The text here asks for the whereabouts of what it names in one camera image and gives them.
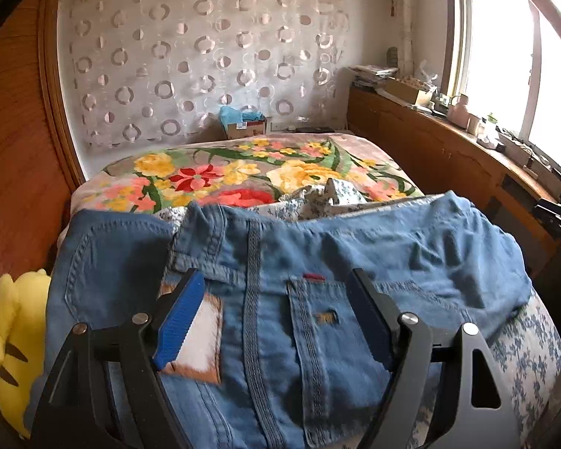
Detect small cardboard box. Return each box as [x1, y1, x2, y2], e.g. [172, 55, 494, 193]
[219, 105, 268, 140]

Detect pink bottle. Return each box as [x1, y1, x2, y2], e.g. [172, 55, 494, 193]
[449, 95, 470, 125]

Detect window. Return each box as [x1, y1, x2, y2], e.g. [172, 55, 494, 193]
[444, 0, 561, 183]

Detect colourful floral blanket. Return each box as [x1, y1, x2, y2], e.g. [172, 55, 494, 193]
[70, 133, 424, 216]

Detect stack of papers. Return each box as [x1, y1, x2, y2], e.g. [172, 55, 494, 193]
[348, 64, 398, 89]

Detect blue floral bedsheet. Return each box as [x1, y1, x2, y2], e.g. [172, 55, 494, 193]
[156, 178, 561, 449]

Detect open cardboard box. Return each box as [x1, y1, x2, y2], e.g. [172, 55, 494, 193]
[384, 77, 433, 106]

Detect beige window curtain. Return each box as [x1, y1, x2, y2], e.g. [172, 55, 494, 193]
[378, 0, 419, 73]

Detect wooden wardrobe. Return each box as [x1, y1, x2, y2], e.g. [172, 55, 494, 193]
[0, 0, 87, 309]

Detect yellow plush toy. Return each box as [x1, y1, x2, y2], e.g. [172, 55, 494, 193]
[0, 269, 52, 438]

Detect circle-patterned sheer curtain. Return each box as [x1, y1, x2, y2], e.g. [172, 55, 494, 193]
[58, 0, 351, 150]

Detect long wooden cabinet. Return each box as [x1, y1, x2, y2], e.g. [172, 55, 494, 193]
[346, 85, 561, 272]

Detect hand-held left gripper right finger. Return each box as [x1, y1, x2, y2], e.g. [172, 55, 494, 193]
[346, 268, 524, 449]

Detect blue denim pants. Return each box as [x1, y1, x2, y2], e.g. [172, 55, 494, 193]
[44, 192, 534, 449]

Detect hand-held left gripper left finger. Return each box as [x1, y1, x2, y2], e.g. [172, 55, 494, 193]
[30, 268, 207, 449]

